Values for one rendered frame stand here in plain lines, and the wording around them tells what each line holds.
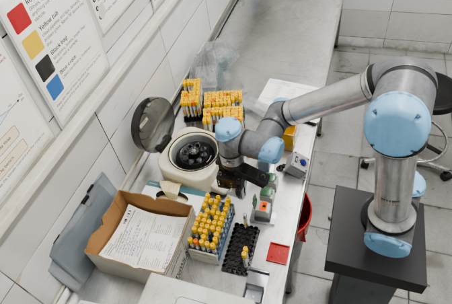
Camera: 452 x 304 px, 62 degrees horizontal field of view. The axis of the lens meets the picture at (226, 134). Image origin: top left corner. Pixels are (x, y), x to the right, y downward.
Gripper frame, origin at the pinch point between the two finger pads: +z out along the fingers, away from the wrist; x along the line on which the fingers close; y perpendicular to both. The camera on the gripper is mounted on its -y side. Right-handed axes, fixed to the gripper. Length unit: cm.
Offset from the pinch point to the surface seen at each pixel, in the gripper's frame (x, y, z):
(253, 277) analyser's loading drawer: 23.5, -8.5, 7.2
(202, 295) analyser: 40.6, -1.8, -18.8
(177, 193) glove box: 2.1, 24.4, 2.4
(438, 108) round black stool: -94, -75, 34
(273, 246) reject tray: 10.2, -12.1, 11.0
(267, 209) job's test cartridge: 0.6, -8.1, 4.2
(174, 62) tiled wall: -60, 48, -7
